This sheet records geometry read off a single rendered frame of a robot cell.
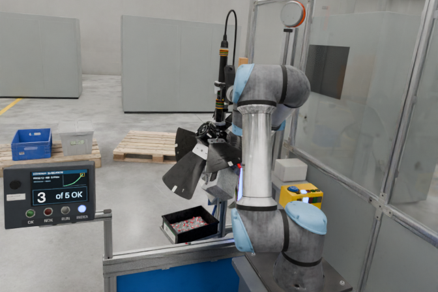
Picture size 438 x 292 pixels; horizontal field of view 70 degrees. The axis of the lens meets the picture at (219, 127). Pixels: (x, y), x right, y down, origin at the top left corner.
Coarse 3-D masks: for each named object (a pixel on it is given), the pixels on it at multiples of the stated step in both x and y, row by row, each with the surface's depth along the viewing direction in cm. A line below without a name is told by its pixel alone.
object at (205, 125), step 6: (204, 126) 168; (210, 126) 162; (198, 132) 169; (204, 132) 163; (210, 132) 161; (222, 132) 172; (198, 138) 163; (204, 138) 162; (210, 138) 162; (222, 138) 167; (228, 138) 167; (204, 144) 166
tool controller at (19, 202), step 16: (16, 176) 97; (32, 176) 98; (48, 176) 100; (64, 176) 101; (80, 176) 103; (16, 192) 97; (32, 192) 98; (64, 192) 101; (80, 192) 103; (16, 208) 97; (32, 208) 98; (16, 224) 97; (32, 224) 98; (48, 224) 100
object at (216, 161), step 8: (216, 144) 155; (224, 144) 156; (208, 152) 149; (216, 152) 148; (224, 152) 147; (232, 152) 147; (240, 152) 147; (208, 160) 143; (216, 160) 142; (224, 160) 141; (232, 160) 140; (240, 160) 139; (208, 168) 139; (216, 168) 137; (224, 168) 136
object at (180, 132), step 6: (180, 132) 191; (186, 132) 184; (192, 132) 179; (180, 138) 189; (186, 138) 184; (192, 138) 180; (180, 144) 189; (186, 144) 184; (192, 144) 180; (180, 150) 189; (186, 150) 185; (192, 150) 181; (180, 156) 189
